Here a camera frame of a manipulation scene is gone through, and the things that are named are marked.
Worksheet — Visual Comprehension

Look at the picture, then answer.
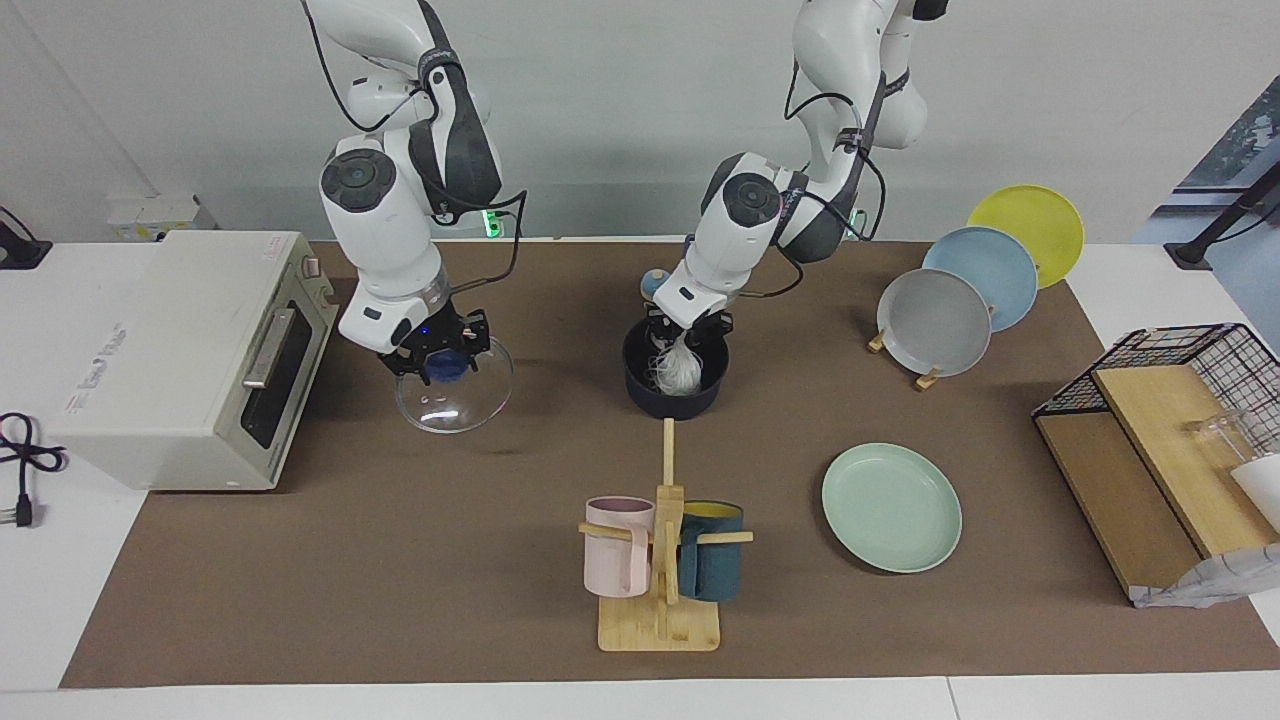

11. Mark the pink mug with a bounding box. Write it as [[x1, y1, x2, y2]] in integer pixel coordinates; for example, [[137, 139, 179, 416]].
[[584, 496, 657, 599]]

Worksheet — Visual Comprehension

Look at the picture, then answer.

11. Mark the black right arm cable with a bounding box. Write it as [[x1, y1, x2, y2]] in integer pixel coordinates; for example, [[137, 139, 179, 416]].
[[300, 0, 528, 306]]

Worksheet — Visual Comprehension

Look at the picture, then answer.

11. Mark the glass lid with blue knob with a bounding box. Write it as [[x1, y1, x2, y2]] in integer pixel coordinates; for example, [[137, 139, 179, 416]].
[[395, 335, 515, 435]]

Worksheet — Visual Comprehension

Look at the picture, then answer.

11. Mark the dark blue saucepan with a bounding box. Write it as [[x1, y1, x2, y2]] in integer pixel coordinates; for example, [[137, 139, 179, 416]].
[[622, 315, 729, 421]]

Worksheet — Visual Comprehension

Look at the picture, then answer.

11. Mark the light blue plate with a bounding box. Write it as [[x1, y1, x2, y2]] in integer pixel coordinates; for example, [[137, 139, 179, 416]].
[[922, 226, 1039, 333]]

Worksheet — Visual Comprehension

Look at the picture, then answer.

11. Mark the light green plate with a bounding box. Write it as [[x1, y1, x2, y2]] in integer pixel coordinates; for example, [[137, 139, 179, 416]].
[[821, 442, 963, 574]]

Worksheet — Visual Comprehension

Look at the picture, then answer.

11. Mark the white vermicelli bundle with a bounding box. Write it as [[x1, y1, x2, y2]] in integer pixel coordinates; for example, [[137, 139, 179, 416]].
[[645, 335, 707, 397]]

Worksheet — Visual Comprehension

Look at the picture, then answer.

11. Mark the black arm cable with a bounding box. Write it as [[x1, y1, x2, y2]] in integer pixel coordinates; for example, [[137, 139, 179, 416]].
[[745, 60, 889, 301], [300, 0, 528, 306]]

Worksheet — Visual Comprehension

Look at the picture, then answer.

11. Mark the black wire basket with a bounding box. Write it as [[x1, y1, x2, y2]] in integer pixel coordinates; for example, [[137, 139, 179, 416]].
[[1032, 323, 1280, 456]]

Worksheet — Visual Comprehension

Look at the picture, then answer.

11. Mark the wooden shelf rack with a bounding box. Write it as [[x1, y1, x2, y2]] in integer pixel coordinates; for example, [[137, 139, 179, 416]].
[[1035, 365, 1280, 601]]

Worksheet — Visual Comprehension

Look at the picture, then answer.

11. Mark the wooden plate rack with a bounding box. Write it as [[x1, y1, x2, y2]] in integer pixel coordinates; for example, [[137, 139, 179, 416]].
[[867, 318, 943, 392]]

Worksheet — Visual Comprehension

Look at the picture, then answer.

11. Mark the dark teal mug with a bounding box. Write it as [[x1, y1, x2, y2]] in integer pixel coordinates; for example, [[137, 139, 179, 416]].
[[677, 501, 745, 602]]

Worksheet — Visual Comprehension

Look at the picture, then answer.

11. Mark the wooden mug rack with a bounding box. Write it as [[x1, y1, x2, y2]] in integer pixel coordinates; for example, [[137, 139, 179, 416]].
[[578, 418, 754, 653]]

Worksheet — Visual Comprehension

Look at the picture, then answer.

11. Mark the white power strip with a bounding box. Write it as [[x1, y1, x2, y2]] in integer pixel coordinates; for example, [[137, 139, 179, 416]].
[[108, 195, 216, 241]]

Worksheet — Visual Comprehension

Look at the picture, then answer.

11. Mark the grey plate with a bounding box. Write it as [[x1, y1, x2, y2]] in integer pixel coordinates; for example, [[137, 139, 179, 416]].
[[877, 268, 993, 379]]

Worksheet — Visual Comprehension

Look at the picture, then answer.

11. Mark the black power cord with plug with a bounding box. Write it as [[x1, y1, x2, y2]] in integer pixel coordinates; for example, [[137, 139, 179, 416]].
[[0, 412, 69, 529]]

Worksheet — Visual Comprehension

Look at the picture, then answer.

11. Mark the marble patterned panel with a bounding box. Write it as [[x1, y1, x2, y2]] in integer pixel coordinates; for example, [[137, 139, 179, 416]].
[[1130, 545, 1280, 609]]

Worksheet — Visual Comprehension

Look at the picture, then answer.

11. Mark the white toaster oven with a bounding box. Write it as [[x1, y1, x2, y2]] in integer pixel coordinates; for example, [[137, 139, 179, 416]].
[[48, 230, 341, 493]]

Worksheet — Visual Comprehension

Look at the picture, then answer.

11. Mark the white cup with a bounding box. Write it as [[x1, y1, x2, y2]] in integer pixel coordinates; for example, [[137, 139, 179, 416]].
[[1230, 455, 1280, 531]]

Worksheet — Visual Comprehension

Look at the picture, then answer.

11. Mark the clear glass cup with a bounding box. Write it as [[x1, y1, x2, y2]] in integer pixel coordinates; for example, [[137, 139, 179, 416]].
[[1185, 410, 1263, 466]]

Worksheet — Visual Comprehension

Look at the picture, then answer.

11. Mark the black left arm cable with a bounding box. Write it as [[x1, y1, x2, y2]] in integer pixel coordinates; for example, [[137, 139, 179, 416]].
[[745, 60, 889, 301]]

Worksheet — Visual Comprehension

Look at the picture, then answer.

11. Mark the yellow plate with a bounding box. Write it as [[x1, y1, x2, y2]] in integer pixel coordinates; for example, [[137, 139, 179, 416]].
[[966, 184, 1085, 291]]

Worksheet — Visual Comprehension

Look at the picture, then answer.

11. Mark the black table clamp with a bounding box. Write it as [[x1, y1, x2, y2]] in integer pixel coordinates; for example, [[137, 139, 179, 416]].
[[0, 207, 53, 271], [1163, 160, 1280, 269]]

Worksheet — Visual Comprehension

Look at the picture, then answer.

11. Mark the brown table mat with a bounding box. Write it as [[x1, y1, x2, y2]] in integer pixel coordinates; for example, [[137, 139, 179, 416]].
[[60, 240, 1280, 689]]

